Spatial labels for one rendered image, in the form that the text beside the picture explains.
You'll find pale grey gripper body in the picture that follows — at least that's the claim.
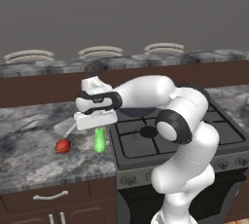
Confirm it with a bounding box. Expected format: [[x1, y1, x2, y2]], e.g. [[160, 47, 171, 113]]
[[73, 109, 119, 131]]

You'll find round grey stove knob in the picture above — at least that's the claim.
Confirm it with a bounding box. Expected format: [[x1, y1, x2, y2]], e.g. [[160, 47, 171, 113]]
[[215, 159, 230, 171], [120, 174, 137, 187], [144, 171, 157, 184], [235, 156, 249, 168]]

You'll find black gas stove with oven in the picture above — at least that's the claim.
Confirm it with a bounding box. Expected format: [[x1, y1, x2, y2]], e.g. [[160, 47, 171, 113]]
[[109, 95, 249, 224]]

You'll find grey spatula with white handle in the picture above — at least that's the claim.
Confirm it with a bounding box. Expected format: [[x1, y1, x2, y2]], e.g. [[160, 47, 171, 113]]
[[53, 117, 79, 139]]

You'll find dark cooking pot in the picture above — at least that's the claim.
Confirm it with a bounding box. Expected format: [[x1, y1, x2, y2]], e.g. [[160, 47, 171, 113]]
[[116, 105, 163, 119]]

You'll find brown bar counter panel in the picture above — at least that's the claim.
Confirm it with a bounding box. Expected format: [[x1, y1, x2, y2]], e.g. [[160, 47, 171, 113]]
[[0, 59, 249, 109]]

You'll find silver drawer handle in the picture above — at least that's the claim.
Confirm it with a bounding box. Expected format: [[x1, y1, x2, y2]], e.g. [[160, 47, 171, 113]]
[[32, 190, 70, 202]]

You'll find brown cupboard door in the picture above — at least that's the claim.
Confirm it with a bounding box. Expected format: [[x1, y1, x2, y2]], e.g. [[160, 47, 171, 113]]
[[0, 208, 58, 224], [57, 198, 118, 224]]

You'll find brown drawer front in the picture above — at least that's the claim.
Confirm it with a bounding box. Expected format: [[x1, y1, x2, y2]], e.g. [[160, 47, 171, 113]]
[[0, 180, 90, 208]]

